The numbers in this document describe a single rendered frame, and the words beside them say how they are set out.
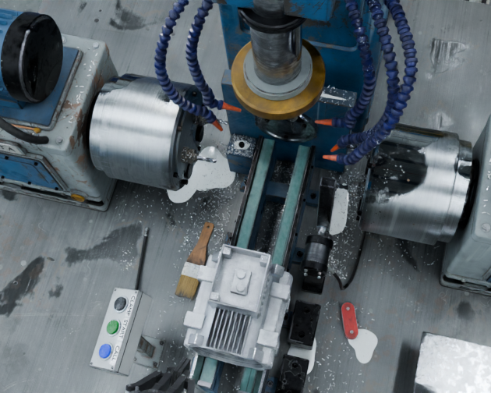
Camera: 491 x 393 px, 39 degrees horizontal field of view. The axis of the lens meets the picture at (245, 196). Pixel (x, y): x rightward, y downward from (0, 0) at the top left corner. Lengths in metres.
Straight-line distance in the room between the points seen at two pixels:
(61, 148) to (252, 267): 0.49
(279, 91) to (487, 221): 0.49
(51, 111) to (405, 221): 0.80
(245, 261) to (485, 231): 0.48
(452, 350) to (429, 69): 0.80
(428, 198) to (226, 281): 0.44
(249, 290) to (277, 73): 0.44
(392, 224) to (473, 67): 0.69
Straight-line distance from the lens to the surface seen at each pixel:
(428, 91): 1.96
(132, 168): 1.55
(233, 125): 1.71
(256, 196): 1.66
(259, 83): 1.29
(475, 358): 1.60
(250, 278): 1.39
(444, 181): 1.44
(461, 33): 2.08
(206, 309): 1.43
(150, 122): 1.50
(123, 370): 1.45
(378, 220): 1.47
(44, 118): 1.56
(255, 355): 1.38
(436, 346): 1.59
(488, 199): 1.45
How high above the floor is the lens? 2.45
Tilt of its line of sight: 68 degrees down
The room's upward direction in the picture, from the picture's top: 10 degrees counter-clockwise
